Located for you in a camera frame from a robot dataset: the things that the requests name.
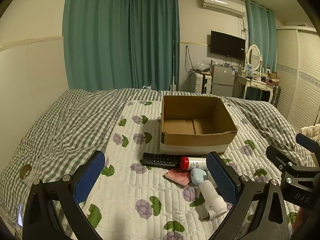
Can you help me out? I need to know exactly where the black hanging cable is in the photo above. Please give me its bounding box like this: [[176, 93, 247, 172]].
[[184, 45, 198, 74]]

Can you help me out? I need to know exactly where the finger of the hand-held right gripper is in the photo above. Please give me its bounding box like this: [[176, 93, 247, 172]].
[[266, 145, 298, 173], [296, 133, 320, 167]]

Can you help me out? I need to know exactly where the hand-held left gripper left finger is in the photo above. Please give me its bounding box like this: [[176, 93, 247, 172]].
[[22, 150, 107, 240]]

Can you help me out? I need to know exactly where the dark suitcase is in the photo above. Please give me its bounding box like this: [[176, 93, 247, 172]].
[[271, 85, 282, 105]]

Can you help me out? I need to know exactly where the black remote control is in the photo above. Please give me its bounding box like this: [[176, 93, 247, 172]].
[[142, 152, 184, 168]]

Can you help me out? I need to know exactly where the grey checkered blanket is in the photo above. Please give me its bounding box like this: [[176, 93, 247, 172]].
[[0, 88, 315, 220]]

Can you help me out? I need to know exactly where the white oval mirror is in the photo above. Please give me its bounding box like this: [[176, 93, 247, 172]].
[[246, 44, 263, 72]]

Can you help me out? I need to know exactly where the cream quilted cushion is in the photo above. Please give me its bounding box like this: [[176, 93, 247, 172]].
[[300, 124, 320, 140]]

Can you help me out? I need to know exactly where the white cylindrical device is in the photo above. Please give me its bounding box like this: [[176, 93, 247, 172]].
[[198, 180, 228, 221]]

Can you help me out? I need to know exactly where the pink booklet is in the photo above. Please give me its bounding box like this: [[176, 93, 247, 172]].
[[163, 168, 193, 187]]

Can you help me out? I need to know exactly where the white suitcase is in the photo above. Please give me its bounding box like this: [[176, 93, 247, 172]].
[[190, 73, 212, 94]]

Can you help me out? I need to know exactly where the green curtain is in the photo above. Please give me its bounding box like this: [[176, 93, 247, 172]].
[[63, 0, 133, 92], [129, 0, 180, 92], [245, 0, 277, 72]]

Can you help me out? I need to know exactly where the white dressing table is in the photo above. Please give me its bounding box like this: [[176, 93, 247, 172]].
[[236, 74, 275, 103]]

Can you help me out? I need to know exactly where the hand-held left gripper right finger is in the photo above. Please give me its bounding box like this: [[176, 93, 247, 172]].
[[206, 151, 293, 240]]

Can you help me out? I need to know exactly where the clear plastic bag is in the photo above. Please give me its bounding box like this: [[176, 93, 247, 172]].
[[194, 62, 210, 73]]

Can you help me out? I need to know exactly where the black wall television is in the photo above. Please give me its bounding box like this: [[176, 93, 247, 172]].
[[210, 31, 246, 60]]

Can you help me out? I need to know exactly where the white slatted wardrobe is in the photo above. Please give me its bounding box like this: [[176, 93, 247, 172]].
[[275, 25, 320, 130]]

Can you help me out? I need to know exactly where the white floral quilt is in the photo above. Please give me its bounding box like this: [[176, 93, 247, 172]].
[[60, 100, 300, 240]]

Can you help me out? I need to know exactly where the silver small fridge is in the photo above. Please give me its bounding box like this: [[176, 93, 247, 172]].
[[211, 64, 235, 97]]

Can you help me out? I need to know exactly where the cardboard box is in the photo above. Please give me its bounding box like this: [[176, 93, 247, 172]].
[[160, 95, 238, 155]]

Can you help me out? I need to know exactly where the light blue earbud case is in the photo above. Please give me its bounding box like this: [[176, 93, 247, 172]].
[[190, 168, 209, 186]]

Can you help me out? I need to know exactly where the white tube with red cap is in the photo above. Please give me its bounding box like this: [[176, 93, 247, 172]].
[[180, 156, 208, 171]]

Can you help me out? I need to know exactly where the white air conditioner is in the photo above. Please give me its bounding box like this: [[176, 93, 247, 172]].
[[201, 0, 246, 18]]

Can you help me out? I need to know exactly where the white mop pole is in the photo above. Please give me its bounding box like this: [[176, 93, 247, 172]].
[[170, 40, 177, 92]]

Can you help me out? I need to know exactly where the tape roll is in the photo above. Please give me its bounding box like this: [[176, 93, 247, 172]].
[[19, 164, 35, 185]]

